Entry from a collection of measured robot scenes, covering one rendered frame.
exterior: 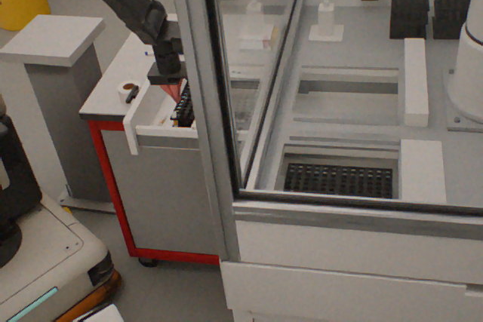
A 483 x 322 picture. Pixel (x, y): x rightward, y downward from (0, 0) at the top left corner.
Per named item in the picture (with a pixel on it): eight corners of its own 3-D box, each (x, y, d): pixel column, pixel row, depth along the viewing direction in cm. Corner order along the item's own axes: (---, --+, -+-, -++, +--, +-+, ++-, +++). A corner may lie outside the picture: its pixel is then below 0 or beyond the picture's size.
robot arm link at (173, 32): (145, -2, 136) (133, 31, 133) (191, 1, 132) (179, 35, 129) (167, 28, 146) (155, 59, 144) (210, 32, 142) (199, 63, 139)
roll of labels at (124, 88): (124, 106, 182) (122, 96, 180) (116, 96, 187) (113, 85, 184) (146, 98, 185) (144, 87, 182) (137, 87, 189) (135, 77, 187)
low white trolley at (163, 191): (130, 274, 230) (78, 111, 182) (176, 165, 276) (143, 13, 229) (284, 290, 218) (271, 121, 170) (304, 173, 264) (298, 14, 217)
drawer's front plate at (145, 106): (131, 155, 155) (122, 121, 148) (164, 90, 176) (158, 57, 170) (138, 156, 154) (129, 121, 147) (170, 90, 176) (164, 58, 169)
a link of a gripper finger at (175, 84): (183, 110, 150) (176, 78, 144) (156, 109, 152) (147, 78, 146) (190, 93, 155) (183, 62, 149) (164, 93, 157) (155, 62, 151)
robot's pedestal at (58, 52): (54, 206, 262) (-7, 53, 215) (86, 161, 285) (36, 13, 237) (118, 215, 255) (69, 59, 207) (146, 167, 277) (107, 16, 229)
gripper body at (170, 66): (188, 82, 144) (182, 55, 140) (147, 82, 147) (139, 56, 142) (195, 67, 149) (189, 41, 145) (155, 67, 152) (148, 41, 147)
